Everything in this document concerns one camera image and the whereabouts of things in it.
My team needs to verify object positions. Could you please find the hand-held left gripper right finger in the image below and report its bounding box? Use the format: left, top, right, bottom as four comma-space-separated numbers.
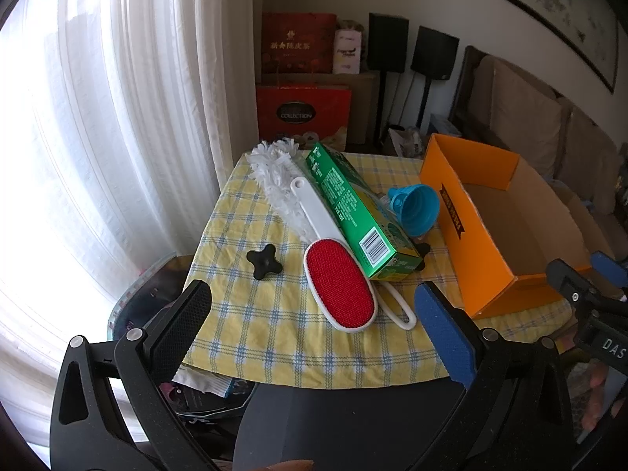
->
414, 281, 577, 471

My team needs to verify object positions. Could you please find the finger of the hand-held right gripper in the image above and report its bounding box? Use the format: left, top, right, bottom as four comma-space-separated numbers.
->
546, 258, 628, 312
590, 251, 620, 280

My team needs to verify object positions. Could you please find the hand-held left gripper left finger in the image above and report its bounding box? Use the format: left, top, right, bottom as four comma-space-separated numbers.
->
49, 279, 213, 471

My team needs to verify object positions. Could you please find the black strap with clip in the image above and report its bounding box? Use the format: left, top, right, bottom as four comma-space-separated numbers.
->
412, 240, 433, 270

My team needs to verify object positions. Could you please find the orange cardboard box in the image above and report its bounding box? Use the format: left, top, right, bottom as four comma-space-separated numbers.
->
418, 133, 594, 319

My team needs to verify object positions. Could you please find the black star-shaped knob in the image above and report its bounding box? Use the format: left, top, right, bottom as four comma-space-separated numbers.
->
246, 243, 284, 283

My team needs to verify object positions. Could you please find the red lint brush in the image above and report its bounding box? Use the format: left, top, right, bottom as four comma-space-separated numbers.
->
303, 237, 418, 332

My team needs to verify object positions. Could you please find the blue collapsible funnel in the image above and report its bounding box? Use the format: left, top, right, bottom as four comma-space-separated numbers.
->
387, 184, 441, 239

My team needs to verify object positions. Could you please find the green toothpaste box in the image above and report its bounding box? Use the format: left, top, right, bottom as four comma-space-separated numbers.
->
305, 142, 424, 281

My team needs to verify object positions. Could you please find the white fluffy duster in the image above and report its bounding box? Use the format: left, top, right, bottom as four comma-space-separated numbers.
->
245, 138, 344, 246

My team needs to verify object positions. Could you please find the person's right hand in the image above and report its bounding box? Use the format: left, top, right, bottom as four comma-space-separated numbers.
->
581, 363, 624, 437

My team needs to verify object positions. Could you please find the open brown cardboard box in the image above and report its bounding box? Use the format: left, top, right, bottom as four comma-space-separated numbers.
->
552, 181, 609, 266

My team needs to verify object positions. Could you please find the clear storage bin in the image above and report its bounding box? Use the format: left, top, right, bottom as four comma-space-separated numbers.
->
108, 252, 256, 420

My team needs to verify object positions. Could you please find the white paper packet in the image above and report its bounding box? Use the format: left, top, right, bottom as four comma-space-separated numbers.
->
172, 364, 234, 399

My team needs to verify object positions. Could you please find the yellow checked tablecloth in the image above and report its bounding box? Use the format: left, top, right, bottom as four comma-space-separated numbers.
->
183, 151, 575, 386

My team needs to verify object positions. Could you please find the large beige sofa cushion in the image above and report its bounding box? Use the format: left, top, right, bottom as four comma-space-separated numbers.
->
471, 55, 572, 180

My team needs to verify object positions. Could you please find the blue and white box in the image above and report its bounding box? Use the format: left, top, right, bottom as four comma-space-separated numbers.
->
428, 113, 463, 138

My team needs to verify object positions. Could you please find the dark wooden sofa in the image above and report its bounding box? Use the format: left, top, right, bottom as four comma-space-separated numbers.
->
449, 45, 628, 217

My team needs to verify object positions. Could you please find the black speaker stand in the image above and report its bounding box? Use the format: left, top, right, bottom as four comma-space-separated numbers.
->
417, 78, 435, 131
375, 71, 393, 143

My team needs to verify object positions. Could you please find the red gift bag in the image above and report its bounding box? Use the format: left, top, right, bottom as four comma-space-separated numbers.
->
256, 84, 352, 150

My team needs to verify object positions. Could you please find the white sheer curtain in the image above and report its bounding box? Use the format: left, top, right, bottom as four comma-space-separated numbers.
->
0, 0, 261, 452

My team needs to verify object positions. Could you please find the black speaker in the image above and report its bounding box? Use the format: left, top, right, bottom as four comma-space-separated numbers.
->
368, 13, 409, 72
411, 26, 460, 80

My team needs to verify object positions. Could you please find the pink and white tissue pack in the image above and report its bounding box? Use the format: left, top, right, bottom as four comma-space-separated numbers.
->
332, 29, 364, 75

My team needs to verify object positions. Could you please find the red gift box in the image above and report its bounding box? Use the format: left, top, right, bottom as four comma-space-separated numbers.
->
261, 12, 338, 75

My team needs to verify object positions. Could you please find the framed wall painting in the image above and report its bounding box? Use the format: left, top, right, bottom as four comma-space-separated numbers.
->
467, 0, 620, 94

